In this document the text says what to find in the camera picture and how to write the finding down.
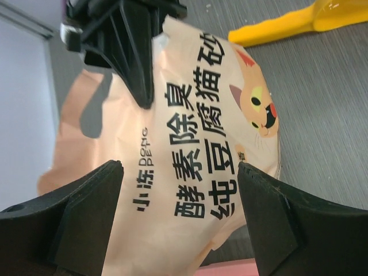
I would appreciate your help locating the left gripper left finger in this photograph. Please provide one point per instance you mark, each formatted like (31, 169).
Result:
(63, 232)

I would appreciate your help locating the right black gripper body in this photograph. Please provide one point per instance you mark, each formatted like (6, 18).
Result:
(133, 22)

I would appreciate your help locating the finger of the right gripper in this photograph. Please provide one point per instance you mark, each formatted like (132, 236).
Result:
(132, 63)

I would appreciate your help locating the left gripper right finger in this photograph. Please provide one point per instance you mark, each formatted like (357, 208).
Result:
(295, 233)

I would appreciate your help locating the pink cat litter bag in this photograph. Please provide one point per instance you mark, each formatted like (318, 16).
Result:
(179, 197)

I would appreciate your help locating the yellow plastic scoop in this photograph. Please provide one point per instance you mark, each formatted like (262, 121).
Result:
(321, 16)

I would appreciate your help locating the pink litter box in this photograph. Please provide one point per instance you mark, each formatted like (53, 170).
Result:
(244, 267)

